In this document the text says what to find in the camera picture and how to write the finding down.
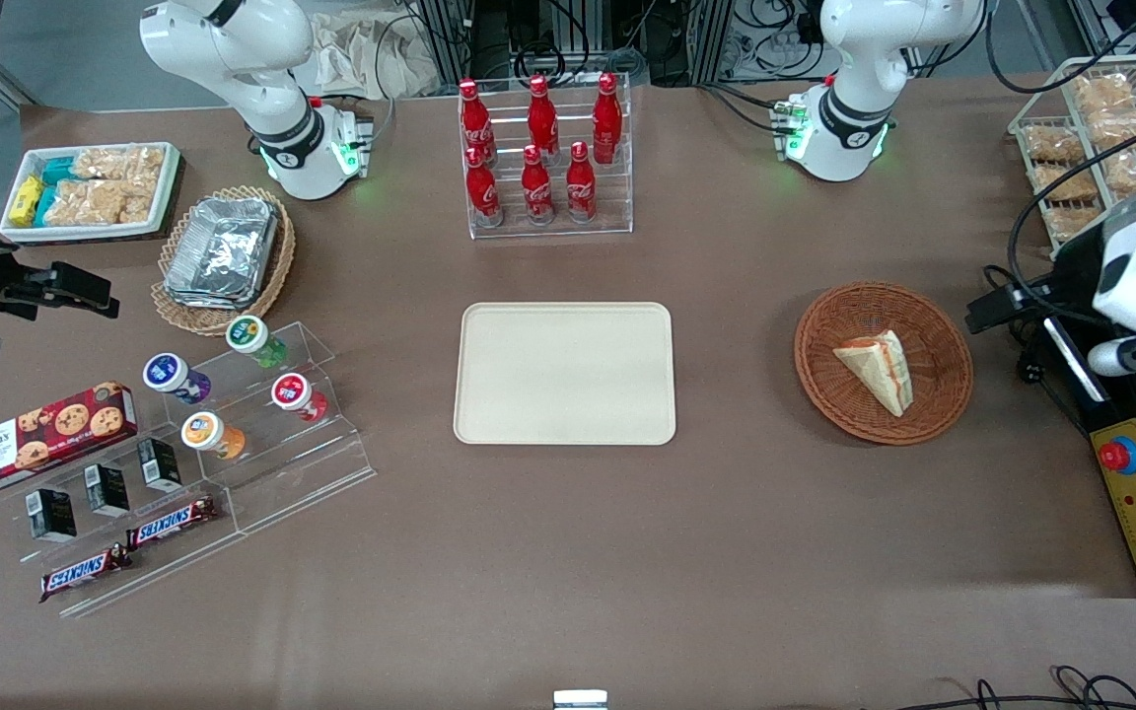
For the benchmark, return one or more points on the clear acrylic bottle rack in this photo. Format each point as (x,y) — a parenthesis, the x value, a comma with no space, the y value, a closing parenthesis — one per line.
(617,197)

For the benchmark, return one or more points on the clear rice cracker pack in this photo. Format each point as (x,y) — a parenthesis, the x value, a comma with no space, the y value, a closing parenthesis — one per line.
(119,163)
(95,202)

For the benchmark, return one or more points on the yellow snack pack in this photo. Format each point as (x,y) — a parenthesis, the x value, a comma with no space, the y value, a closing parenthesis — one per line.
(26,200)

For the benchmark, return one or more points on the stack of foil trays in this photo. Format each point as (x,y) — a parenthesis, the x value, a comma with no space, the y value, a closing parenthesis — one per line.
(223,251)

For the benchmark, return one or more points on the purple lid cup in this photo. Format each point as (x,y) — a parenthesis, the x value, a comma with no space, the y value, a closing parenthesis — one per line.
(169,374)

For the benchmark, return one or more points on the white rectangular snack bin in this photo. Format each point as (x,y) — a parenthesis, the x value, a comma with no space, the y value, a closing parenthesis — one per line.
(166,187)

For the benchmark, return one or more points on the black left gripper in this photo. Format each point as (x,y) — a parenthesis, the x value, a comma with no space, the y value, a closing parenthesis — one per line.
(1069,280)

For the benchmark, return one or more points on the red Walkers cookie box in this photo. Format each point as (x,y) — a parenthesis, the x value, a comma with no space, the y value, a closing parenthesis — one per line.
(35,444)

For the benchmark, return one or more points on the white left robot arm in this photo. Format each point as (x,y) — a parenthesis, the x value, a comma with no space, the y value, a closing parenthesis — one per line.
(854,108)

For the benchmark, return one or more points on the plastic-wrapped triangle sandwich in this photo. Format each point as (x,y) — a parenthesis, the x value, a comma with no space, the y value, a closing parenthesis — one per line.
(882,369)

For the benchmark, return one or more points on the teal snack pack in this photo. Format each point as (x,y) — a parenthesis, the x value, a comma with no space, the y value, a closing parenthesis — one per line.
(45,204)
(59,171)

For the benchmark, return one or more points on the beige plastic serving tray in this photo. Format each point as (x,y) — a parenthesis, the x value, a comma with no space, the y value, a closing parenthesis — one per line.
(564,373)

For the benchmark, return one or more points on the clear acrylic cup stand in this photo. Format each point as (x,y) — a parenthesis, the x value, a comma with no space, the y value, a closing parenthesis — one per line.
(331,454)

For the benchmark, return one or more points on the small black box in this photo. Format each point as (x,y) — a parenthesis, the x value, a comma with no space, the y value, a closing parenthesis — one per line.
(53,515)
(160,465)
(107,490)

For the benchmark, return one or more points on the oval light wicker basket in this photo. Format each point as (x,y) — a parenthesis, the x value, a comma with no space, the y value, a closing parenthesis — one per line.
(277,266)

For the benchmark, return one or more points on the green lid cup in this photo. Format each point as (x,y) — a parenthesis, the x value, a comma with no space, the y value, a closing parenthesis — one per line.
(250,337)

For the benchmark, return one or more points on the orange lid cup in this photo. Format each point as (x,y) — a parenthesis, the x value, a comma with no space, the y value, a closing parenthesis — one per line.
(205,432)

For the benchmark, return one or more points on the red lid cup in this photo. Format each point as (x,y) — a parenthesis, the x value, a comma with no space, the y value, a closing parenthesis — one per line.
(292,392)

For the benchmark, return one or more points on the red cola bottle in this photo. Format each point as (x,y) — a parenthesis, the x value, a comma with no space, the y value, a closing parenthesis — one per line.
(580,183)
(541,114)
(474,120)
(607,118)
(535,187)
(482,189)

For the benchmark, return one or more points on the crumpled beige bag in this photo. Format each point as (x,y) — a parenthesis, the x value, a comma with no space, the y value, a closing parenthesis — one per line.
(371,54)

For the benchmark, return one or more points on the clear acrylic tiered snack stand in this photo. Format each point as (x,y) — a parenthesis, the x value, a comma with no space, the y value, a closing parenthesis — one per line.
(183,562)

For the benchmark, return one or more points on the Snickers chocolate bar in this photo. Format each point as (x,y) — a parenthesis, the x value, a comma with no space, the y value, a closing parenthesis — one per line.
(85,572)
(172,523)

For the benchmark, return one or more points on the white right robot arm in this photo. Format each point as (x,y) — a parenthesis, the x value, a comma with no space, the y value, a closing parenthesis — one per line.
(262,59)

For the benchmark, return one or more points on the round brown wicker basket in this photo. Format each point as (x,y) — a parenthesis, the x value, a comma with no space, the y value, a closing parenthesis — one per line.
(933,325)

